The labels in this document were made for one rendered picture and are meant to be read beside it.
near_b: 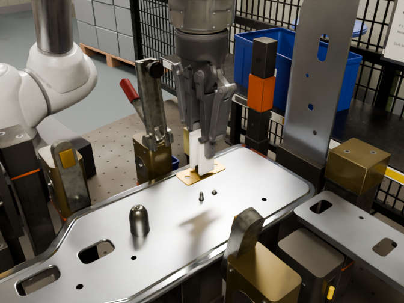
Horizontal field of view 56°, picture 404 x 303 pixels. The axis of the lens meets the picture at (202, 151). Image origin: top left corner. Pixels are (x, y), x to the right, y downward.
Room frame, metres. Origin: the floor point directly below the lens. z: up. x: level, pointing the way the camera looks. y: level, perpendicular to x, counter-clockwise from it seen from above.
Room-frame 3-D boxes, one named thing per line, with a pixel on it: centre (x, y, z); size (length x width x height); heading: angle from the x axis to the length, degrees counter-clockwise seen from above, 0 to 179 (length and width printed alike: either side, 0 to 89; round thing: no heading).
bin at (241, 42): (0.94, -0.23, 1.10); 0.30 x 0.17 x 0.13; 28
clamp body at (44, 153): (0.59, 0.27, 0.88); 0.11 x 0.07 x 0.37; 38
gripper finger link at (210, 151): (0.51, -0.02, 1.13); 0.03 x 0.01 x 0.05; 38
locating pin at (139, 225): (0.45, 0.10, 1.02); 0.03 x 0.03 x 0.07
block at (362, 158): (0.60, -0.30, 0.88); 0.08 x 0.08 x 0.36; 38
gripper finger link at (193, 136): (0.54, 0.01, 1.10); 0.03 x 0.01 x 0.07; 128
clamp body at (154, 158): (0.67, 0.11, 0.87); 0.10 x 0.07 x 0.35; 38
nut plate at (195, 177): (0.53, 0.00, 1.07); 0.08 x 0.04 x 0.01; 128
